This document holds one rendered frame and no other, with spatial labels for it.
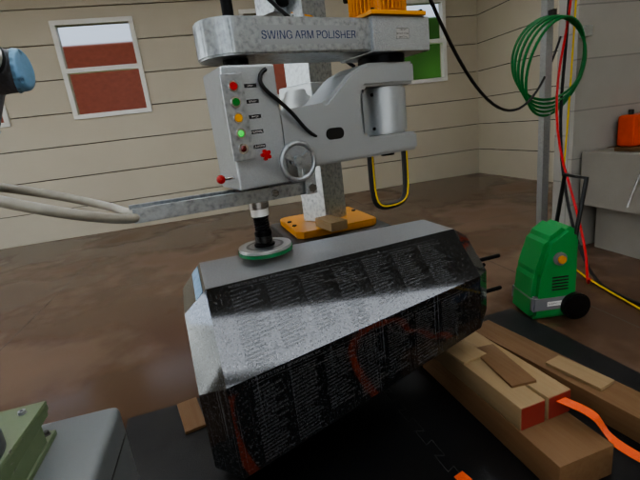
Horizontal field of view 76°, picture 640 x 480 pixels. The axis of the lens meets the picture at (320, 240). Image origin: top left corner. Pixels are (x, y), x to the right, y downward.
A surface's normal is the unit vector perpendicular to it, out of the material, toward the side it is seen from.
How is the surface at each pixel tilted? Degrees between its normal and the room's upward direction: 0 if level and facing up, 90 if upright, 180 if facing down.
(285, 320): 45
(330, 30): 90
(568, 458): 0
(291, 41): 90
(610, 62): 90
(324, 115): 90
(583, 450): 0
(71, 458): 0
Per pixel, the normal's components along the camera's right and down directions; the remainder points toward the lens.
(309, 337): 0.18, -0.53
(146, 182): 0.25, 0.23
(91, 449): -0.11, -0.96
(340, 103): 0.50, 0.18
